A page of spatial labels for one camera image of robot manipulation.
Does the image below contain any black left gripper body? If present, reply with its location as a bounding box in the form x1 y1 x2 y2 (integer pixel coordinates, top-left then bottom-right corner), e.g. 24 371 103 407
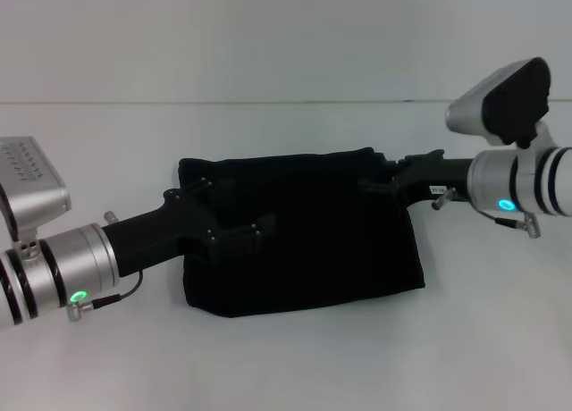
101 188 218 272

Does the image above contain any left gripper cable with connector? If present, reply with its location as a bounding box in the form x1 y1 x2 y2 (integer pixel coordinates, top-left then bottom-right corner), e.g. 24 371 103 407
65 210 145 323

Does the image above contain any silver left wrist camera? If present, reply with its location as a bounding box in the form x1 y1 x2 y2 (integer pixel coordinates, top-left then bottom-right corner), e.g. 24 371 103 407
0 136 73 243

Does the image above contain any black t-shirt with FREE print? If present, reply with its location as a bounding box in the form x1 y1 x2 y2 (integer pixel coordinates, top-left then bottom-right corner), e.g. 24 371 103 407
172 146 426 319

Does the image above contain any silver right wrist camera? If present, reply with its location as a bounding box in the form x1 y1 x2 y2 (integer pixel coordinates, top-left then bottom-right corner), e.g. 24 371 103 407
445 56 556 152

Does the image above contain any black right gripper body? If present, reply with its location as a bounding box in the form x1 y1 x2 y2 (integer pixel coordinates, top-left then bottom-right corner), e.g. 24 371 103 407
391 148 475 206

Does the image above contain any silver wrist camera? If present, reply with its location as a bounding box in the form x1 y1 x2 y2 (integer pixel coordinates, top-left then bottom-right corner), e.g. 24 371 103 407
0 136 73 243
445 56 556 152

